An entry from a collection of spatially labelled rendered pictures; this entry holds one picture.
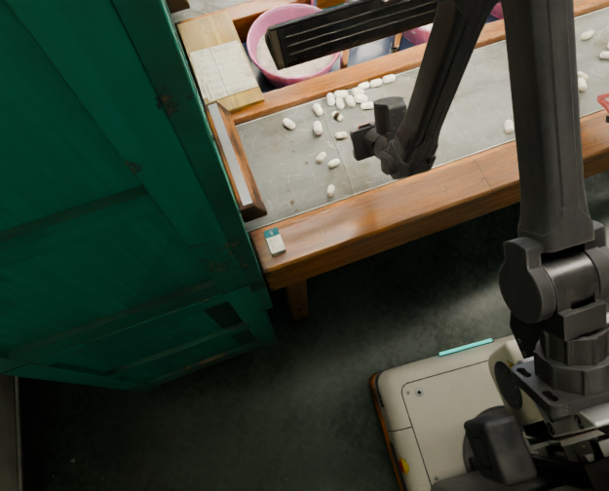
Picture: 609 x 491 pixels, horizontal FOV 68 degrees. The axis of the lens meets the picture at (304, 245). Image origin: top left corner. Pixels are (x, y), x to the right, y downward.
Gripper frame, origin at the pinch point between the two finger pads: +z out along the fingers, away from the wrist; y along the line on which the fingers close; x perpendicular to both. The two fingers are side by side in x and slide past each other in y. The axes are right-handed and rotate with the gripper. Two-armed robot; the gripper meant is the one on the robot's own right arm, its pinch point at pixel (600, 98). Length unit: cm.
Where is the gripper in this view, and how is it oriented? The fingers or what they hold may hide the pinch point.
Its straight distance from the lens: 138.8
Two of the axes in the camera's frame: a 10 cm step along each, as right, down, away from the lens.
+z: -2.6, -4.3, 8.6
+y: -9.4, 3.3, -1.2
